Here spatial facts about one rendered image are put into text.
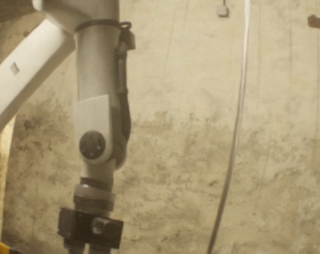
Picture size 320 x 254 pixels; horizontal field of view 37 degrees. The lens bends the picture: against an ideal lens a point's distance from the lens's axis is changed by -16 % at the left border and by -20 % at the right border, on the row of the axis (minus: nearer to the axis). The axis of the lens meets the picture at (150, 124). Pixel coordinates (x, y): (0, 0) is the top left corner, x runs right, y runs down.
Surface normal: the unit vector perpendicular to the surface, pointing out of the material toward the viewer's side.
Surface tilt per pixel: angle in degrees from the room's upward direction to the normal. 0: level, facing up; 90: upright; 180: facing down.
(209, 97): 90
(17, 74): 90
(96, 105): 90
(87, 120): 90
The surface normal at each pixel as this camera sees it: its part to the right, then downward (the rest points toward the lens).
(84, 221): 0.61, -0.04
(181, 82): -0.55, -0.26
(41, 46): -0.30, -0.23
